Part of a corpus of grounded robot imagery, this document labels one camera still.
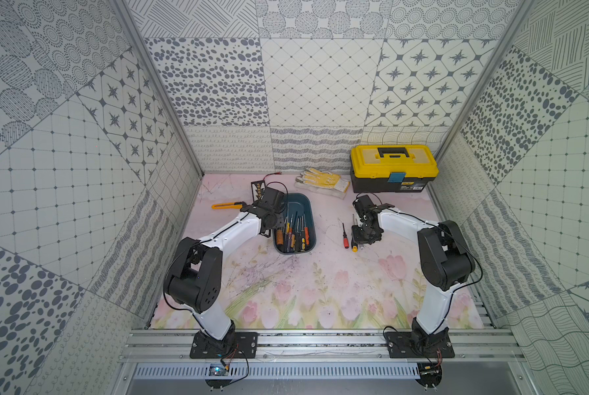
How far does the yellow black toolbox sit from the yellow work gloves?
99mm

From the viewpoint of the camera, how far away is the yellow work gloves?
1.17 metres

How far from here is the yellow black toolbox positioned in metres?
1.03
